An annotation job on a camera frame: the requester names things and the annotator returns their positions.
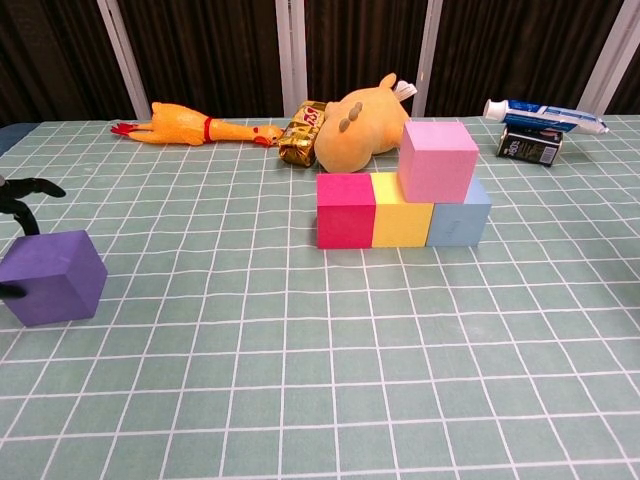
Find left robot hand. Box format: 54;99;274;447
0;175;67;301

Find blue table pad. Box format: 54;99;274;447
0;122;39;156

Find green checked tablecloth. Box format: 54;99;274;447
0;113;640;480

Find gold snack packet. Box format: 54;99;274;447
277;99;327;168

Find yellow foam cube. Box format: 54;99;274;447
369;172;435;250

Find purple foam cube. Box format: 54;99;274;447
0;229;109;328

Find white blue toothpaste tube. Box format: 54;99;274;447
482;97;610;135

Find light blue foam cube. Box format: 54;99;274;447
425;174;493;248

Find magenta foam cube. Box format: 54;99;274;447
316;172;377;250

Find small black carton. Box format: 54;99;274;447
496;125;565;166

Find yellow plush toy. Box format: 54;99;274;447
313;72;419;176

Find pink foam cube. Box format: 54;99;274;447
398;120;480;204

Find white partition frame post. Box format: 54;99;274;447
409;0;445;117
582;0;636;115
274;0;309;119
96;0;151;121

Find yellow rubber chicken toy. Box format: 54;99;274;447
110;101;285;148

